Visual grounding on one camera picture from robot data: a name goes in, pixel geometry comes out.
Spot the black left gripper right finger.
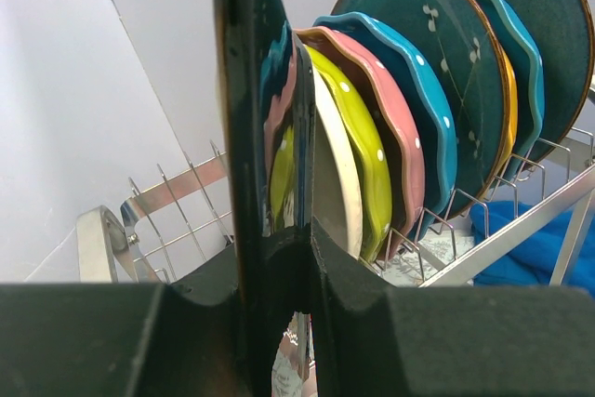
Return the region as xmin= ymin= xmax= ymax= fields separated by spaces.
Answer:
xmin=295 ymin=221 xmax=594 ymax=396

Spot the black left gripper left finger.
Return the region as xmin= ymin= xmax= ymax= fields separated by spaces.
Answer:
xmin=1 ymin=248 xmax=249 ymax=396

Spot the square floral plate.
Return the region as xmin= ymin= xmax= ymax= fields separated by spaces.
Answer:
xmin=214 ymin=0 xmax=316 ymax=396

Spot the steel dish rack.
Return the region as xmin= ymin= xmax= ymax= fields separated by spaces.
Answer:
xmin=75 ymin=127 xmax=594 ymax=286

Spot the cream round plate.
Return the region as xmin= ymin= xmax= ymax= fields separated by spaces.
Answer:
xmin=313 ymin=72 xmax=363 ymax=258

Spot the green polka dot plate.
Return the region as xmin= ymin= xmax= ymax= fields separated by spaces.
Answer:
xmin=307 ymin=46 xmax=392 ymax=263

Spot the blue cloth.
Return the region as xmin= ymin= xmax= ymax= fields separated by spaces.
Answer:
xmin=469 ymin=201 xmax=594 ymax=295

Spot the pink polka dot plate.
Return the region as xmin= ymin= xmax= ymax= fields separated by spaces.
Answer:
xmin=296 ymin=26 xmax=425 ymax=261

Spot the blue polka dot plate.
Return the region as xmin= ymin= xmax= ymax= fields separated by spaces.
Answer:
xmin=314 ymin=11 xmax=457 ymax=238

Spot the yellow plate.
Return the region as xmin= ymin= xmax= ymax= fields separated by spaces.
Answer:
xmin=496 ymin=52 xmax=518 ymax=182

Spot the dark teal round plate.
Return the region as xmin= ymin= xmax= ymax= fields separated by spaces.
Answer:
xmin=331 ymin=0 xmax=509 ymax=217

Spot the rear dark teal plate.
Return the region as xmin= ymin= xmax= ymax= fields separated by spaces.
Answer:
xmin=506 ymin=0 xmax=594 ymax=143

